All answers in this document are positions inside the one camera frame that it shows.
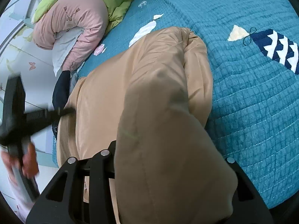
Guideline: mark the dark navy garment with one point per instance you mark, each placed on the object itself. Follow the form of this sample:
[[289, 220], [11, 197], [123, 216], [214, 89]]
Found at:
[[61, 93]]

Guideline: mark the mint green canopy frame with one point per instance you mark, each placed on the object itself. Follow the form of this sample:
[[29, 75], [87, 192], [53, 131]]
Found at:
[[10, 36]]

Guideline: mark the person's left hand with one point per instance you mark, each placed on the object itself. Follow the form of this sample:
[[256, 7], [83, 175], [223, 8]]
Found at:
[[29, 158]]

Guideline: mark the pink quilt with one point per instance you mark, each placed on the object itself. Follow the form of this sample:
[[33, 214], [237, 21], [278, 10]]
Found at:
[[86, 21]]

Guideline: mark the white pillow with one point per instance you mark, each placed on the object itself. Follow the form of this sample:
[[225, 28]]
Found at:
[[65, 49]]

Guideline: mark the teal quilted bed mat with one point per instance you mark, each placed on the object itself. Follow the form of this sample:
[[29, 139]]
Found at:
[[245, 98]]

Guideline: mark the person's left forearm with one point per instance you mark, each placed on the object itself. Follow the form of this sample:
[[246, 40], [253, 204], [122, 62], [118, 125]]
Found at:
[[19, 196]]

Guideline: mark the white wardrobe with butterfly decals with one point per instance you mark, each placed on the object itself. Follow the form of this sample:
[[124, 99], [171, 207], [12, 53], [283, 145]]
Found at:
[[18, 63]]

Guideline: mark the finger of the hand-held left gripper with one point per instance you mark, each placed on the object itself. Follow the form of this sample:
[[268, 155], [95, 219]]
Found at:
[[49, 115]]

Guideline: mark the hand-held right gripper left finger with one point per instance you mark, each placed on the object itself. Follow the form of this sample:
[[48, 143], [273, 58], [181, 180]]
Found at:
[[102, 165]]

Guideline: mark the tan button-up jacket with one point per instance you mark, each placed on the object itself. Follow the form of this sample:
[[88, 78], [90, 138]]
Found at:
[[151, 121]]

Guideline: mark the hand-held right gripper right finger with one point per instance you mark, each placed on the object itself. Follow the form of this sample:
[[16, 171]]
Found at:
[[243, 186]]

